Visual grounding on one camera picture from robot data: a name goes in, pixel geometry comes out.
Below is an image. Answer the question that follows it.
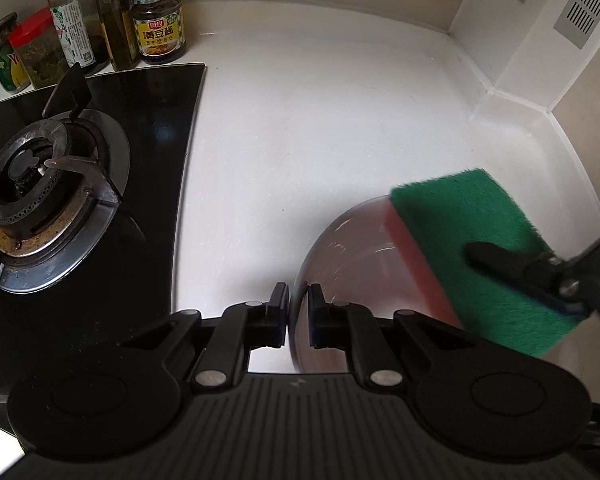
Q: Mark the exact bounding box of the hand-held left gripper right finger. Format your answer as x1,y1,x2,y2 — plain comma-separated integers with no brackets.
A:
307,283,487,392

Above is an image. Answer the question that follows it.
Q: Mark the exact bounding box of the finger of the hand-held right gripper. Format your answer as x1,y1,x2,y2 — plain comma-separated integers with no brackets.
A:
466,222,600,333

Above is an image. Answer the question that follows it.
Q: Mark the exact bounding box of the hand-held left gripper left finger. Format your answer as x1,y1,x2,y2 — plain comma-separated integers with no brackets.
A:
117,282,291,394

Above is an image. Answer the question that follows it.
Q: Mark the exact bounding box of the pink and green sponge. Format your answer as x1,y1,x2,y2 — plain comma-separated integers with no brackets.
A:
389,167,589,359

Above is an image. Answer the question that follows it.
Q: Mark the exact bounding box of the black glass gas stove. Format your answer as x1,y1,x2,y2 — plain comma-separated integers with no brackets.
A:
0,62,207,443

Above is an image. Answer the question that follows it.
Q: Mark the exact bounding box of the steel gas burner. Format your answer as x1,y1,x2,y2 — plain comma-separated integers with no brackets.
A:
0,109,132,294

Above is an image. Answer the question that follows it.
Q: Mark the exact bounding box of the black pan support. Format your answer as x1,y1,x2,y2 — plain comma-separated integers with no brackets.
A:
0,62,123,295

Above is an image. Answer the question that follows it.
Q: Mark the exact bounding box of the yellow label sauce jar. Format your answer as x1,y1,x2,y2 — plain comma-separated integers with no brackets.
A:
130,0,187,65

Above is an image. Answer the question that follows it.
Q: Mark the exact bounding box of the dark oil bottle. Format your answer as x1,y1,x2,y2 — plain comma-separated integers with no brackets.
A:
91,0,141,72

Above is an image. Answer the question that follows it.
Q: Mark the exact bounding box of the red lid jar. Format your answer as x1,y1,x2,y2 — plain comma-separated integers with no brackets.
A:
8,7,72,89

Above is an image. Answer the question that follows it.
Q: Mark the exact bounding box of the clear white label bottle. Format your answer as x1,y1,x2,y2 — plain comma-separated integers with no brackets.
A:
47,0,99,69

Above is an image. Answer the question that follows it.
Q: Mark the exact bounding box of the dark lid green label jar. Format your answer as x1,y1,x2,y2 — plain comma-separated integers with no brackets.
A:
0,12,31,95

